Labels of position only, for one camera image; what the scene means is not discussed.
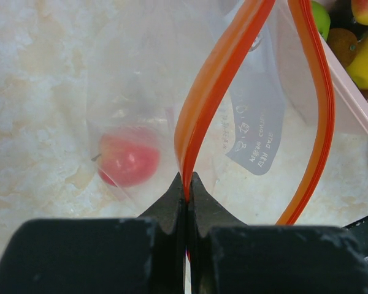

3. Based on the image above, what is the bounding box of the brown kiwi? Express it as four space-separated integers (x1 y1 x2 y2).
327 28 358 68

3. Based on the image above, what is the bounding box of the clear zip top bag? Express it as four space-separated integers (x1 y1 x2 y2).
85 0 368 264

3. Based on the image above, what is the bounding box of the large red apple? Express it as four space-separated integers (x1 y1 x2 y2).
351 0 368 26

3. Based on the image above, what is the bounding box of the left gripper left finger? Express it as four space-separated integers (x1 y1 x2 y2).
0 176 186 293

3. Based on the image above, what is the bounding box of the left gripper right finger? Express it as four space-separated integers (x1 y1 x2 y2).
187 173 368 293

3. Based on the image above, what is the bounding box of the green apple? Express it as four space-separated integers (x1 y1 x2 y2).
311 1 331 41

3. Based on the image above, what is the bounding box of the pink plastic bin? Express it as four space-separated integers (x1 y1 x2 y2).
318 0 368 148

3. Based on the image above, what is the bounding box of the small red apple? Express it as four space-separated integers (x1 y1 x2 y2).
93 127 160 188

